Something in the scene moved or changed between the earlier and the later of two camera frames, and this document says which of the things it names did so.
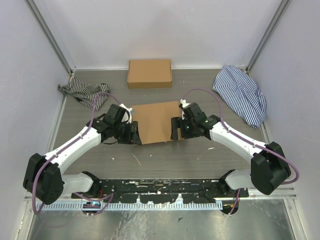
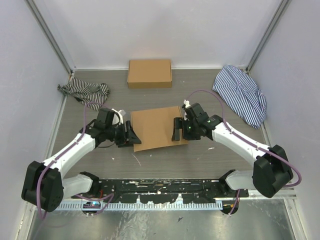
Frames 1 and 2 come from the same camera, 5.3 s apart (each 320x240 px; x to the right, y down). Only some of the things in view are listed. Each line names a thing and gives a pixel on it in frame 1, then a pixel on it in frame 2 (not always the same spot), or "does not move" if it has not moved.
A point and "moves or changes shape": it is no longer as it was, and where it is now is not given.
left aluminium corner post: (48, 34) does not move
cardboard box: (154, 121) moves or changes shape
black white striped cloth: (85, 92) does not move
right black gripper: (177, 122) does not move
